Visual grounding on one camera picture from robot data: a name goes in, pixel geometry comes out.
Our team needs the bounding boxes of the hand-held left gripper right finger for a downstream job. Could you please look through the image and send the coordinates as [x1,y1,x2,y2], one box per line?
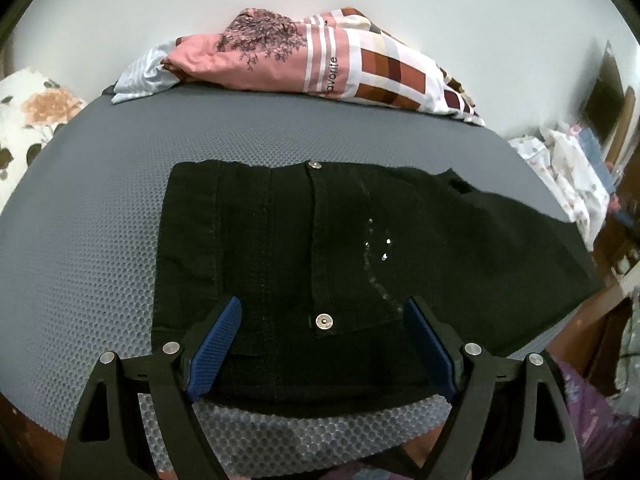
[404,296,585,480]

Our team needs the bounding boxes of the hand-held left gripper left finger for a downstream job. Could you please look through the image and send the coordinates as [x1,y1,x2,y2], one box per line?
[60,296,243,480]

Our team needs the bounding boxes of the black pants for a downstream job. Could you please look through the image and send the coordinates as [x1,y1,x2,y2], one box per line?
[151,159,607,418]

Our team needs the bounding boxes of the brown wooden cabinet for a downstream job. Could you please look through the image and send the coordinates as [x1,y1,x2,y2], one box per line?
[545,285,636,396]

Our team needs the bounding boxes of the purple printed cloth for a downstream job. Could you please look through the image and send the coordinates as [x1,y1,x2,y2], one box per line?
[550,355,640,480]

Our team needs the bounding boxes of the grey mesh mattress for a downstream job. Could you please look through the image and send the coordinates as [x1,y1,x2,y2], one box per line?
[0,82,596,466]

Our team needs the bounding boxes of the white patterned cloth pile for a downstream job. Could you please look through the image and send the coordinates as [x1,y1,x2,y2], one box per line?
[509,125,618,251]

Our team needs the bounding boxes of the light striped cloth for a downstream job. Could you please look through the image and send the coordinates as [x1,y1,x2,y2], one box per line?
[111,42,181,106]

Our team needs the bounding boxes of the white floral pillow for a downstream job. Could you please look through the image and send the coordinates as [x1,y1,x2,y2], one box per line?
[0,69,88,211]

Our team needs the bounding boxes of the dark framed panel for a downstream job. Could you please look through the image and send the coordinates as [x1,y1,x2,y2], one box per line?
[582,40,640,161]

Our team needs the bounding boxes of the brown wooden bed frame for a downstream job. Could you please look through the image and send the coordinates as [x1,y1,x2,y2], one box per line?
[0,395,66,480]

